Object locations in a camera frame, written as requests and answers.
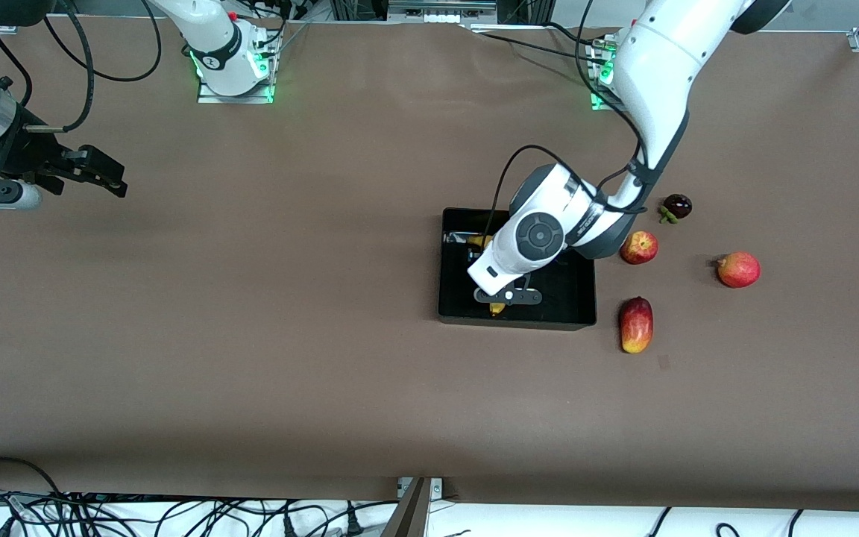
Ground yellow banana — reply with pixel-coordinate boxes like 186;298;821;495
468;233;508;317

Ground black plastic box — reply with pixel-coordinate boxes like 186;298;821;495
438;207;597;331

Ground red yellow apple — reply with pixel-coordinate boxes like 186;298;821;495
620;230;659;266

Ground white power strip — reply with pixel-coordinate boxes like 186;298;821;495
387;0;499;25

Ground aluminium profile leg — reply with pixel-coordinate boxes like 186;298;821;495
381;477;432;537

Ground red yellow mango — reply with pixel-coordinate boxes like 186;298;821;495
620;296;655;354

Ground dark purple mangosteen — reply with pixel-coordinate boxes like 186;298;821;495
658;193;693;224

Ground red pomegranate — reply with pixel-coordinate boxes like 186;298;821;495
716;251;761;289

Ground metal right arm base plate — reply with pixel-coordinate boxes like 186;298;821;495
197;22;279;104

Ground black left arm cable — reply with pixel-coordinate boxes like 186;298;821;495
491;144;658;239

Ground small metal table bracket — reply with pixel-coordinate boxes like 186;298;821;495
397;477;444;499

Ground black cable on table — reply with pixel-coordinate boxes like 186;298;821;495
474;21;613;68

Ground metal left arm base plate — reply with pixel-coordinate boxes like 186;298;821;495
586;34;628;113

